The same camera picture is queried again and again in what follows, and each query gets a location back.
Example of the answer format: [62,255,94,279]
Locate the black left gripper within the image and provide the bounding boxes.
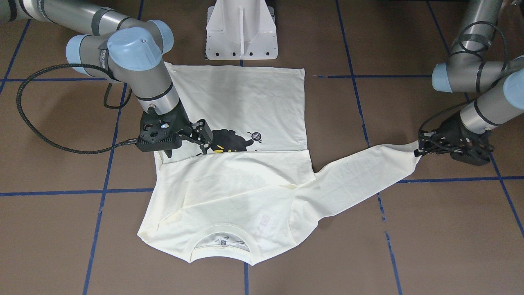
[414,113,492,157]

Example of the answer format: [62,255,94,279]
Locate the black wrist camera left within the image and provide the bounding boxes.
[450,143,494,166]

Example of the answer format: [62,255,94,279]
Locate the white camera post base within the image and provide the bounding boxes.
[205,0,279,60]

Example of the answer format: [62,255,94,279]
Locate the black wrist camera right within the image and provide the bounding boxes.
[136,118,182,152]

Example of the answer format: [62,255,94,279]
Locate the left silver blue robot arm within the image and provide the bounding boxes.
[414,0,524,166]

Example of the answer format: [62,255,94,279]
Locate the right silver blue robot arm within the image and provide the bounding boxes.
[1,0,213,157]

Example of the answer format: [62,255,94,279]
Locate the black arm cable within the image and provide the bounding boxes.
[16,63,142,155]
[418,20,510,136]

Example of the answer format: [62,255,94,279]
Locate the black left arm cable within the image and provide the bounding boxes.
[418,20,510,136]

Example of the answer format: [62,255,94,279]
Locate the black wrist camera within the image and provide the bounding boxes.
[136,118,182,152]
[450,143,494,166]

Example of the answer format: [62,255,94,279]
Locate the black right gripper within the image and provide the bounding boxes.
[142,102,213,158]

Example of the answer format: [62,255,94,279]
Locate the cream long-sleeve cat shirt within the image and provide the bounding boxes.
[137,62,419,265]

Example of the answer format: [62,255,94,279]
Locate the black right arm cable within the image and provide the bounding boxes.
[16,63,142,155]

